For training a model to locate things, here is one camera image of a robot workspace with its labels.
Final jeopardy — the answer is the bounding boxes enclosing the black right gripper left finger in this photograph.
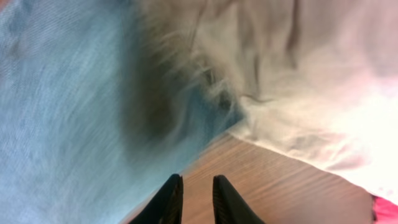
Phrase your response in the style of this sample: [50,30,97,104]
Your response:
[129,174,183,224]

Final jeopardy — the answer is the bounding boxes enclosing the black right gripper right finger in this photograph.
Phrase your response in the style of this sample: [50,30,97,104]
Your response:
[213,175,265,224]

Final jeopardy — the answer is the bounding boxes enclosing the blue denim jeans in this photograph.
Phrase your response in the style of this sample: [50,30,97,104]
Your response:
[1,0,240,223]

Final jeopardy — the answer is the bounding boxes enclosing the red cloth garment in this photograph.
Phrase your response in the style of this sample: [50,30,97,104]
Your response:
[372,196,398,224]

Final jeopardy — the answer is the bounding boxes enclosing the white cloth garment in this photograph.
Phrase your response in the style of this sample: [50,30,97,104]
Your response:
[137,0,397,203]

